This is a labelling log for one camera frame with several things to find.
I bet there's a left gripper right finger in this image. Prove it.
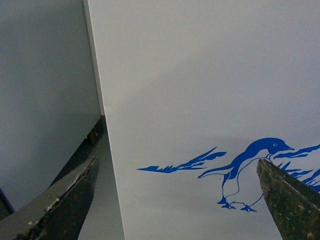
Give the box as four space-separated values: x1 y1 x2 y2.
257 159 320 240

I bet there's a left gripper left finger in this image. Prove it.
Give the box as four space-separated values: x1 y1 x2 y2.
0 156 99 240

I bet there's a grey cabinet side panel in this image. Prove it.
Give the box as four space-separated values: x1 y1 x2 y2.
0 0 101 211

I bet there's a white chest freezer blue rim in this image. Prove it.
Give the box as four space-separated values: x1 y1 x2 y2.
88 0 320 240

